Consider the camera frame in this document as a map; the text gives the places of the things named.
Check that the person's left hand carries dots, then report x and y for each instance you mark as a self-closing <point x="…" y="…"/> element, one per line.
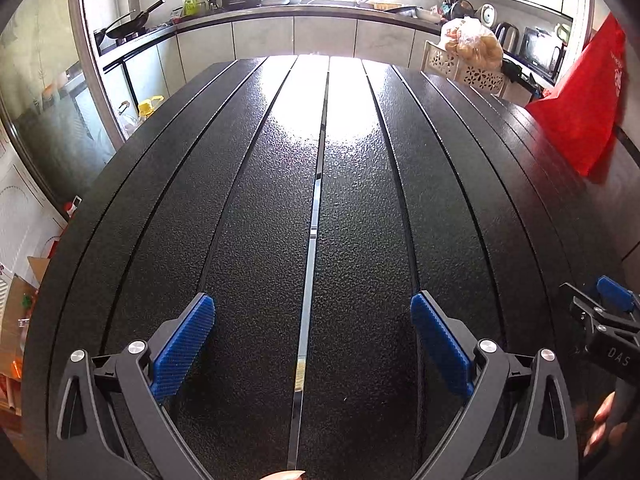
<point x="285" y="476"/>

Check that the black microwave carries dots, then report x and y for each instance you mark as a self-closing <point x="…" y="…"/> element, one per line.
<point x="539" y="52"/>

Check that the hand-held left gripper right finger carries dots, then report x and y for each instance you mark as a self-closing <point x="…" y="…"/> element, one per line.
<point x="440" y="345"/>

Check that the green bottle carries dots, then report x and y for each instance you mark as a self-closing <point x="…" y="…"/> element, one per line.
<point x="190" y="6"/>

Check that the person's right hand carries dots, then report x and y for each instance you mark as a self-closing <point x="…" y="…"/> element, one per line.
<point x="604" y="415"/>

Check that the black bag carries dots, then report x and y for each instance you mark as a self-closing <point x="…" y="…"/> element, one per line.
<point x="512" y="70"/>

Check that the yellow oil bottle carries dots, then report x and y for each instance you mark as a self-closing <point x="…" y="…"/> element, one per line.
<point x="150" y="107"/>

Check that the clear bottle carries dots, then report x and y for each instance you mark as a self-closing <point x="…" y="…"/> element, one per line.
<point x="129" y="120"/>

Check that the red apron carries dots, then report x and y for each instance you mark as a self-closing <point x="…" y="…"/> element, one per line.
<point x="585" y="100"/>

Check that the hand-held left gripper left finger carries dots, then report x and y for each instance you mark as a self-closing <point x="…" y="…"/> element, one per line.
<point x="185" y="345"/>

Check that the steel kettle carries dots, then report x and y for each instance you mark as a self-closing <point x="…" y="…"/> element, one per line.
<point x="506" y="37"/>

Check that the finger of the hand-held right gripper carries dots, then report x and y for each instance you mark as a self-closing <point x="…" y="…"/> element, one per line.
<point x="585" y="312"/>
<point x="615" y="290"/>

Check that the black wok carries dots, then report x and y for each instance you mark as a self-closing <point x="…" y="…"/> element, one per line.
<point x="127" y="25"/>

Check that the white cutout basket cart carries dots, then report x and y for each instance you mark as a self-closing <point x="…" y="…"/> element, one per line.
<point x="475" y="75"/>

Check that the white cabinet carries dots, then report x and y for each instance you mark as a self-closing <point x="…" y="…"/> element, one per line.
<point x="20" y="220"/>

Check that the glass sliding door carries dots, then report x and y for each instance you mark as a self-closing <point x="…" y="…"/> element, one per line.
<point x="50" y="85"/>

